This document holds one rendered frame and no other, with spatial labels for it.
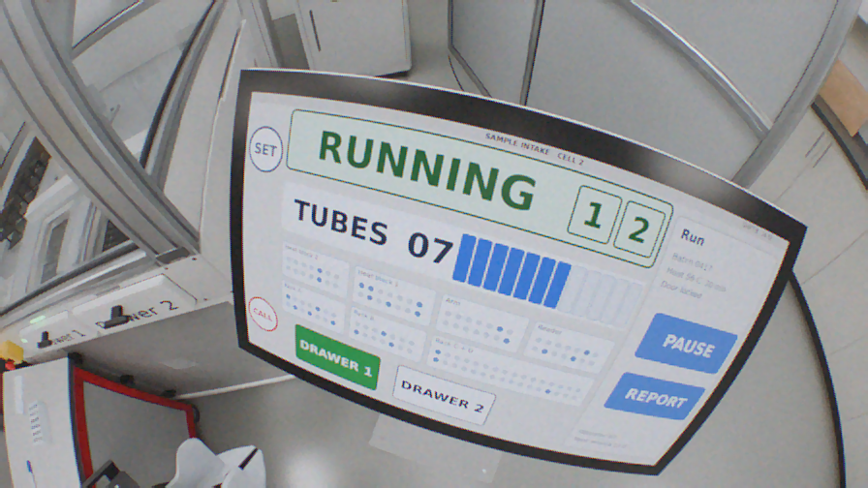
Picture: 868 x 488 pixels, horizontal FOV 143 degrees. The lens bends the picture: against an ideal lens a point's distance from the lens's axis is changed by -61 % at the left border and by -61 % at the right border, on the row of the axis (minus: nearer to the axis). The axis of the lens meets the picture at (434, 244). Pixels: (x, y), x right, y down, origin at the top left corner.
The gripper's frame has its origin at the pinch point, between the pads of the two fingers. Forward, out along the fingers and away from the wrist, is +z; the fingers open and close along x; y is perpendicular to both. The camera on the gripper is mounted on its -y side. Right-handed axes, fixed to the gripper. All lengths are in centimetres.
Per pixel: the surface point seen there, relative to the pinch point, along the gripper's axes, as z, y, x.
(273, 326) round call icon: 14.7, 1.1, 7.5
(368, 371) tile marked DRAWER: 14.7, 0.6, -3.6
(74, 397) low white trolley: -1, -48, 74
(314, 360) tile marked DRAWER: 14.7, -1.0, 2.4
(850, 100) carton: 135, 108, -183
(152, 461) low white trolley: 11, -82, 66
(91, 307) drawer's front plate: 9, -14, 52
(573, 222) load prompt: 14.7, 19.4, -16.4
